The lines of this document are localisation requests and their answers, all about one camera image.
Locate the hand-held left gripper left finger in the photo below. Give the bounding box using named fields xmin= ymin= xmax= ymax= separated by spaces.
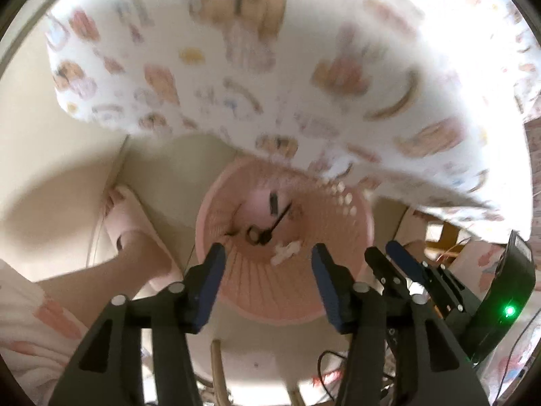
xmin=48 ymin=243 xmax=227 ymax=406

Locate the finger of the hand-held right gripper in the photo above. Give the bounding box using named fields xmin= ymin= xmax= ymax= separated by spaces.
xmin=385 ymin=240 xmax=483 ymax=327
xmin=364 ymin=246 xmax=414 ymax=319

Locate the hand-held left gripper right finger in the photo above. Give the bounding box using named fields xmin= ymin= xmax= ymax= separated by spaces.
xmin=311 ymin=243 xmax=491 ymax=406

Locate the cream thread spool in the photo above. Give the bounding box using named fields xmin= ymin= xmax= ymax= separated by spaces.
xmin=271 ymin=243 xmax=303 ymax=266

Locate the pink plastic basket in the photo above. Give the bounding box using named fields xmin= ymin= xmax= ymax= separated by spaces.
xmin=195 ymin=157 xmax=375 ymax=327

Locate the black ring-handled tool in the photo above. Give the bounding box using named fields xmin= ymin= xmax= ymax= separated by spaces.
xmin=224 ymin=203 xmax=294 ymax=247

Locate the pink printed cloth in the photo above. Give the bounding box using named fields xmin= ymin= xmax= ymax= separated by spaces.
xmin=465 ymin=239 xmax=510 ymax=282

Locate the beige tube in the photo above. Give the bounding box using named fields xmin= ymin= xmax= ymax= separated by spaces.
xmin=210 ymin=339 xmax=231 ymax=406

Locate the person's leg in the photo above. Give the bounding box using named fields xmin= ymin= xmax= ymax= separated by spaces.
xmin=36 ymin=230 xmax=170 ymax=318

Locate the person's pink patterned clothing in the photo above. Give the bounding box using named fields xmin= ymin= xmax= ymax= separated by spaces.
xmin=0 ymin=258 xmax=91 ymax=406

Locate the bear printed tablecloth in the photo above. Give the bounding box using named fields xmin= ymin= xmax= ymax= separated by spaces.
xmin=44 ymin=0 xmax=541 ymax=221

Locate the black cable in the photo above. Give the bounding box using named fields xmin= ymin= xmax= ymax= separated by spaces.
xmin=317 ymin=349 xmax=351 ymax=394

